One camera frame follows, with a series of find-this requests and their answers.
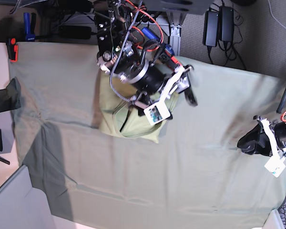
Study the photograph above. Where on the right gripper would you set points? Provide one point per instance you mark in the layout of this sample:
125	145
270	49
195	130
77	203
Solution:
148	80

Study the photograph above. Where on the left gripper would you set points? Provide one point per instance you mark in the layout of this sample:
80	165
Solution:
257	142

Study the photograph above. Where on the light yellow-green T-shirt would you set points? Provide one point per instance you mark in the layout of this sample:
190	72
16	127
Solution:
121	120

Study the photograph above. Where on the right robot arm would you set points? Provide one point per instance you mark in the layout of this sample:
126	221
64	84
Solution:
121	42

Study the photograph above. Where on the grey-green table cloth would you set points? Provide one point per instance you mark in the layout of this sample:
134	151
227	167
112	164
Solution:
193	178

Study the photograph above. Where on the blue orange bar clamp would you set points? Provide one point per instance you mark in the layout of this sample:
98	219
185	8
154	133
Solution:
162	52

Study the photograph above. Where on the black power adapter pair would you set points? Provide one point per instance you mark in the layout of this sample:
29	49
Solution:
218	26

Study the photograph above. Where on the black power brick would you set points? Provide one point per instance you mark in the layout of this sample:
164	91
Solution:
75	32

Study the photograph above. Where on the blue orange corner clamp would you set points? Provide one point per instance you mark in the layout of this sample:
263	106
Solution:
28	36

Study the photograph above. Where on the dark green cloth piece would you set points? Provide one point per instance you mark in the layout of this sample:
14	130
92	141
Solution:
10	96

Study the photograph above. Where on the grey cardboard box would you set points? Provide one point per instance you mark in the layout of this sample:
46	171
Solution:
22	206

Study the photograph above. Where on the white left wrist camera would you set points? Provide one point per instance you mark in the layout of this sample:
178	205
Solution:
275	166

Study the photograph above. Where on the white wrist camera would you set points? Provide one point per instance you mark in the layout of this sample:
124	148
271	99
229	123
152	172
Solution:
157	112
275	166

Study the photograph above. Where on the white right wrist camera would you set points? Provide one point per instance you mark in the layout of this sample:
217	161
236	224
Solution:
157	112

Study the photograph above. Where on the aluminium table leg frame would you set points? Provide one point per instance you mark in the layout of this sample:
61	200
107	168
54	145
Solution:
171	23

